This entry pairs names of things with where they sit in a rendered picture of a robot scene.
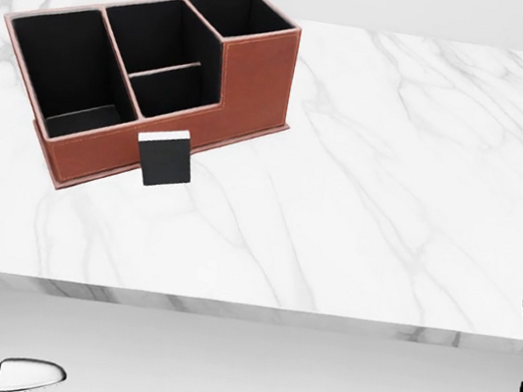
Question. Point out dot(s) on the small black book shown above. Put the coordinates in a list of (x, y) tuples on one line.
[(166, 165)]

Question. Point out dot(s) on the red-brown desk caddy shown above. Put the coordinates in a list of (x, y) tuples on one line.
[(254, 85)]

